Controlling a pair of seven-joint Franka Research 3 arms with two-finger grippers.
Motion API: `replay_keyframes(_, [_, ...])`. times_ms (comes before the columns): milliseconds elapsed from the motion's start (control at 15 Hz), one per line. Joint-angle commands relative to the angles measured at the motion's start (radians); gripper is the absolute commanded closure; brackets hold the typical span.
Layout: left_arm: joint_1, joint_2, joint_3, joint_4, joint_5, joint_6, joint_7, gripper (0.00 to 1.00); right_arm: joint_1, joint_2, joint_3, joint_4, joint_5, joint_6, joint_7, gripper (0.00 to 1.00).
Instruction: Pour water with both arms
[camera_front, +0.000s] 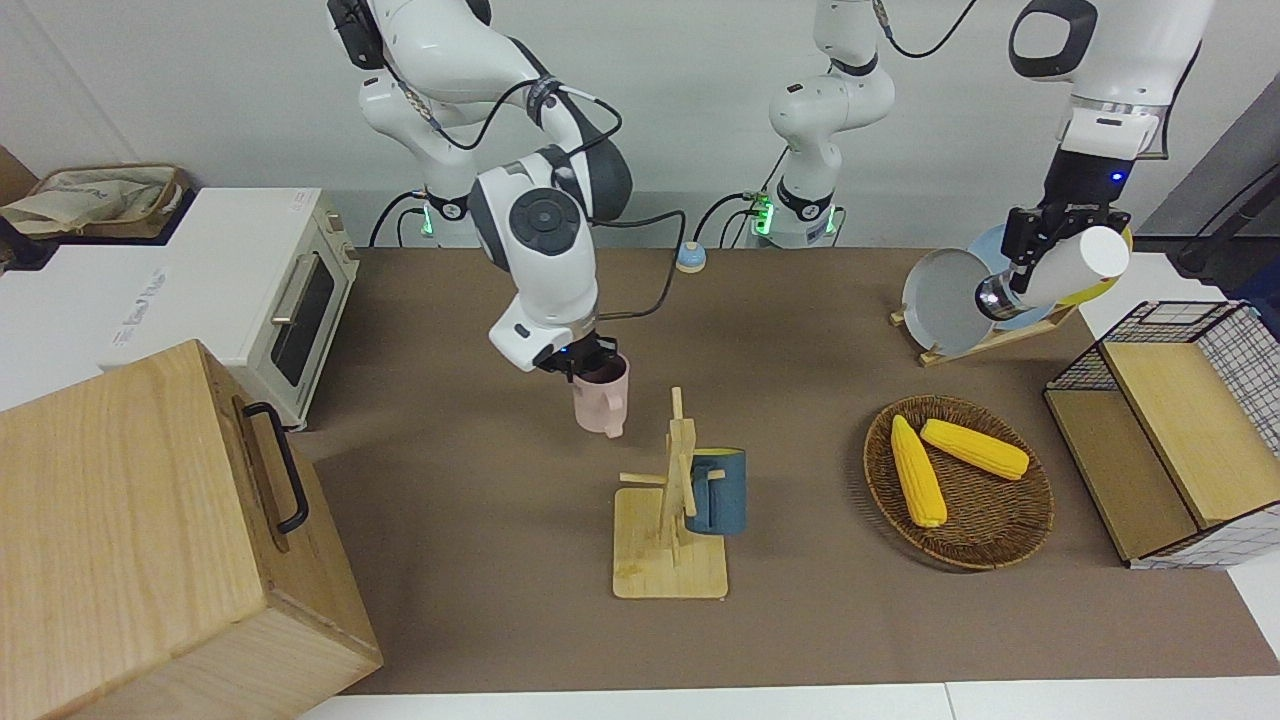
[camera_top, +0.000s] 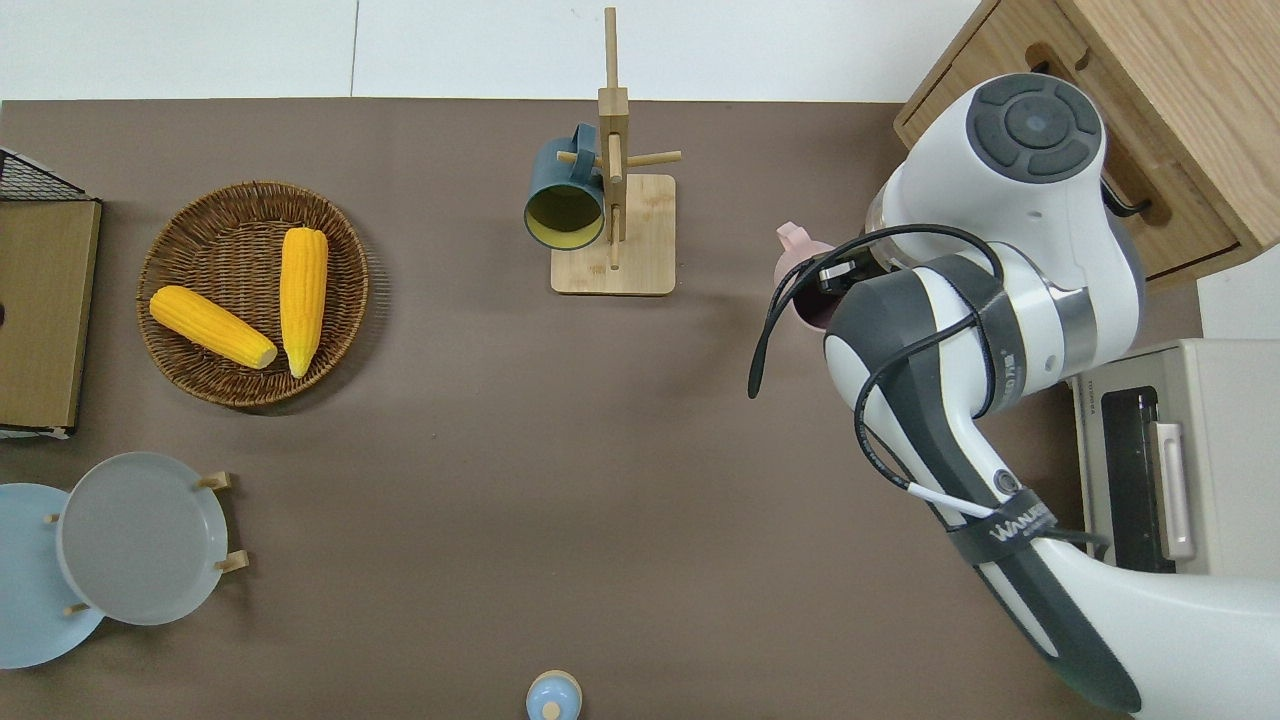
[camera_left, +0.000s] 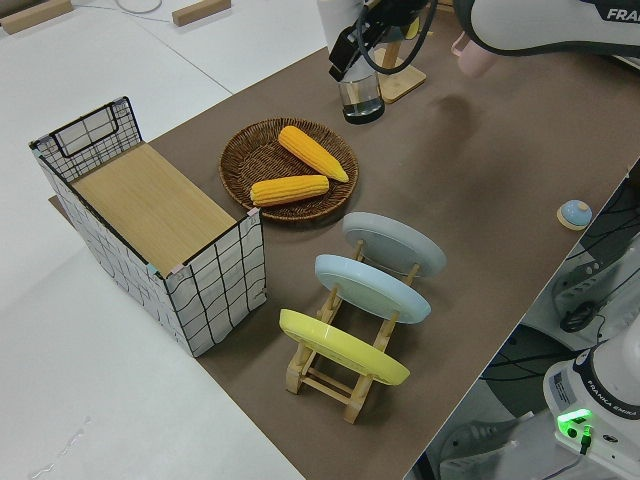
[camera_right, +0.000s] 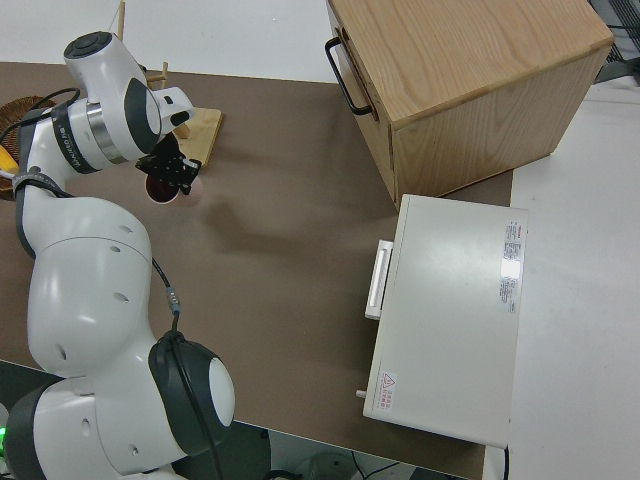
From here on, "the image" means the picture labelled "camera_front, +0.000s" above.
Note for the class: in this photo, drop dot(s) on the brown storage tray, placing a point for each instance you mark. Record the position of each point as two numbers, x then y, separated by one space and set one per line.
178 195

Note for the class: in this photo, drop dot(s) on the beige bag tray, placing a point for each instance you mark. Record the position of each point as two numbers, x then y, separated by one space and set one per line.
90 195

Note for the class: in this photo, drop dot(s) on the light blue plate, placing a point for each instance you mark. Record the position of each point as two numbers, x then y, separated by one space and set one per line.
990 240

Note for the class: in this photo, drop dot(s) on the white cylindrical water cup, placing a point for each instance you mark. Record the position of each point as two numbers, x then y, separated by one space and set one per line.
1085 265

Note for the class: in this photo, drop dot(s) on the dark teal mug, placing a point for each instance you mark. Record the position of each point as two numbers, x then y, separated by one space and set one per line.
725 490

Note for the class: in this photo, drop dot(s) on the wooden cabinet box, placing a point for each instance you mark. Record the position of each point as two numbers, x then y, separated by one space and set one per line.
120 520

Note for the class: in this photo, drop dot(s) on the brown table mat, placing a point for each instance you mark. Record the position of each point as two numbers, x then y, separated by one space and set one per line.
480 560

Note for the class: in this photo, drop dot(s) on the white toaster oven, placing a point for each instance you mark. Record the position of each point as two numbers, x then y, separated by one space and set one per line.
220 270

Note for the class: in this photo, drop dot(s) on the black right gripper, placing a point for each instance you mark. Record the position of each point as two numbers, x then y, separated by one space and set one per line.
565 356

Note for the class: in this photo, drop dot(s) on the wooden mug tree stand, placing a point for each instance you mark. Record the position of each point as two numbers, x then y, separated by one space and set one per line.
660 560

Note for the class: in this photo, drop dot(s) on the grey plate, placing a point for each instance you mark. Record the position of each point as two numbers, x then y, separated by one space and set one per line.
940 300

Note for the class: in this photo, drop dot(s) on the black tripod leg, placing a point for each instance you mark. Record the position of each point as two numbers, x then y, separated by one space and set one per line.
1230 225

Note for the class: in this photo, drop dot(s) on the brown wicker basket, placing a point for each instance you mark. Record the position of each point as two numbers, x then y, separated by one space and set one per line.
990 510

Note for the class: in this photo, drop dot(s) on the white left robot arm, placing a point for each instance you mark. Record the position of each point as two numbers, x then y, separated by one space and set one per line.
1130 50

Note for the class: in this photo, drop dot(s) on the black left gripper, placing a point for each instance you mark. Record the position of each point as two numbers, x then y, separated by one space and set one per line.
1090 185

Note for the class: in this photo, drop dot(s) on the wooden plate rack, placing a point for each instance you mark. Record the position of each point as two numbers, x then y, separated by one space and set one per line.
990 345

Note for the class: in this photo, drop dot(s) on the yellow corn cob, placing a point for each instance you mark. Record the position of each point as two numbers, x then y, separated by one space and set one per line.
975 448
918 475

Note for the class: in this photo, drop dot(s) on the pink mug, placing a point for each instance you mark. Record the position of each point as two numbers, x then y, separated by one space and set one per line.
600 405

